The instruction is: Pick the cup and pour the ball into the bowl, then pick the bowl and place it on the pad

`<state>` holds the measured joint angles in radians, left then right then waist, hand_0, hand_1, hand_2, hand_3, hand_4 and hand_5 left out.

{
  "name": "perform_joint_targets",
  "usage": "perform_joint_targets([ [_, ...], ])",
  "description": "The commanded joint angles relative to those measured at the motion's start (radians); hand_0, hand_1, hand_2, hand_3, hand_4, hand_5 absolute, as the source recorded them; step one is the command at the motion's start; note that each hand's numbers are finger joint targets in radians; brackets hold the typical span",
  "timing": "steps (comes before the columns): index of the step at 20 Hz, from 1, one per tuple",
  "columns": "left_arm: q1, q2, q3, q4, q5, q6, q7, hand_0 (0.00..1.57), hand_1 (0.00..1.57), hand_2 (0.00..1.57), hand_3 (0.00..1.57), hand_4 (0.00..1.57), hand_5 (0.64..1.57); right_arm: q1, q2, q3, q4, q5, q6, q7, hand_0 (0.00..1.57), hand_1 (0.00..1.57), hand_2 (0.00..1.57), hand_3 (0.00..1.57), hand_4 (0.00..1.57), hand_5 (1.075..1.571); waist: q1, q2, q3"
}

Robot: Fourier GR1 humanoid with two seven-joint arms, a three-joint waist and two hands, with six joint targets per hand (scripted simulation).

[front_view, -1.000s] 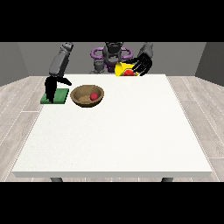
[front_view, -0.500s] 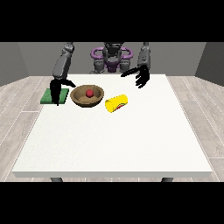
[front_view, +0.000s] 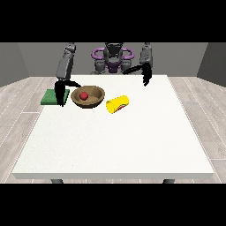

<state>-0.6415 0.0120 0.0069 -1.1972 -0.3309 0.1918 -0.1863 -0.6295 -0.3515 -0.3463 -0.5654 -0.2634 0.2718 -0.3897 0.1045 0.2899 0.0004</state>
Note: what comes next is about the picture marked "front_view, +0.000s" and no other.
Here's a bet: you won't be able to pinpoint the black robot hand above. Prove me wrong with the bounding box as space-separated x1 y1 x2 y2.
54 79 82 108
122 63 153 87

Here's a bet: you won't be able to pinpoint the green square pad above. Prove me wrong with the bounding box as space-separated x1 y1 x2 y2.
40 88 71 106

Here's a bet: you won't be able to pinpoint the small red ball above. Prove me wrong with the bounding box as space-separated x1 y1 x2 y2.
79 91 89 102

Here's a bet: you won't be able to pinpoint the brown wooden bowl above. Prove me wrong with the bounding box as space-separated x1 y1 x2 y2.
71 85 106 109

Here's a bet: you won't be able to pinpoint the grey robot trunk purple rings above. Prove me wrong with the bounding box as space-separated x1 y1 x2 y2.
90 42 136 76

